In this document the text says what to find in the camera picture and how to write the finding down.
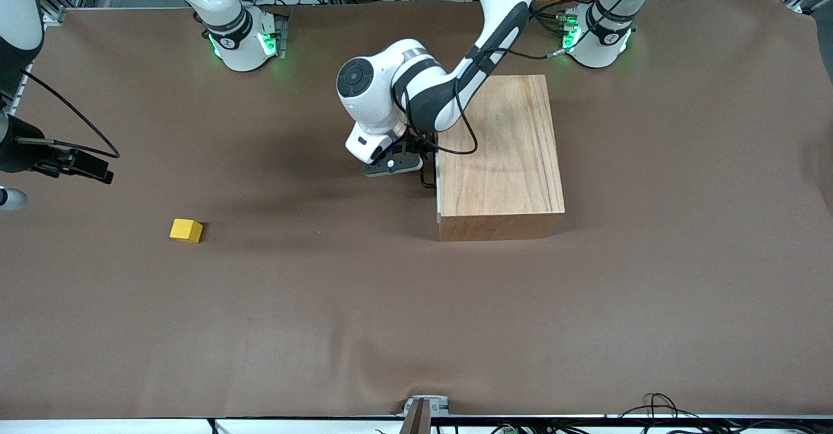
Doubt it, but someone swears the yellow wooden cube block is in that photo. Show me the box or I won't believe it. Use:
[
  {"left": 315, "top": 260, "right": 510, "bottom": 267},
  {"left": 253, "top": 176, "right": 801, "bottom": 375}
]
[{"left": 169, "top": 218, "right": 204, "bottom": 245}]

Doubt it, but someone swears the wooden drawer cabinet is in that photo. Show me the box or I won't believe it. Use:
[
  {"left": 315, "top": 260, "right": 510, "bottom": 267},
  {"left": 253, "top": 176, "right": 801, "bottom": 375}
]
[{"left": 435, "top": 74, "right": 566, "bottom": 242}]

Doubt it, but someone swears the brown table cloth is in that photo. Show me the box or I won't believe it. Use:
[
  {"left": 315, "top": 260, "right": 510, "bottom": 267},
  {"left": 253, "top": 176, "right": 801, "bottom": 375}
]
[{"left": 0, "top": 0, "right": 833, "bottom": 420}]

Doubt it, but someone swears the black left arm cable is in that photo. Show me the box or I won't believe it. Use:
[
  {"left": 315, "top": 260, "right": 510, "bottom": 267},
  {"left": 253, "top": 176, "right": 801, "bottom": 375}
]
[{"left": 390, "top": 0, "right": 651, "bottom": 157}]

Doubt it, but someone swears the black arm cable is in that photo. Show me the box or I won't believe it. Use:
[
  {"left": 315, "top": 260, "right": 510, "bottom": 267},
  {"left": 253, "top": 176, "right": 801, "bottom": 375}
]
[
  {"left": 14, "top": 66, "right": 121, "bottom": 159},
  {"left": 390, "top": 0, "right": 651, "bottom": 157}
]

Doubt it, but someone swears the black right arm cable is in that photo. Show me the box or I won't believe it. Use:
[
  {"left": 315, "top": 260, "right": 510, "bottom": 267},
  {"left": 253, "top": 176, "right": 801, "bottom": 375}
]
[{"left": 14, "top": 66, "right": 121, "bottom": 159}]

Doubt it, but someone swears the grey metal bracket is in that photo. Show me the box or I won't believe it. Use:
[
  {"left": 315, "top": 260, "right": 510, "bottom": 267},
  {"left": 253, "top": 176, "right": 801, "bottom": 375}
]
[{"left": 400, "top": 395, "right": 451, "bottom": 434}]

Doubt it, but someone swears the black cable bundle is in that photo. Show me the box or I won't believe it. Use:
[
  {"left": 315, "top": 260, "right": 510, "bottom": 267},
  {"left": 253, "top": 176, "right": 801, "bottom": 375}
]
[{"left": 618, "top": 392, "right": 833, "bottom": 434}]

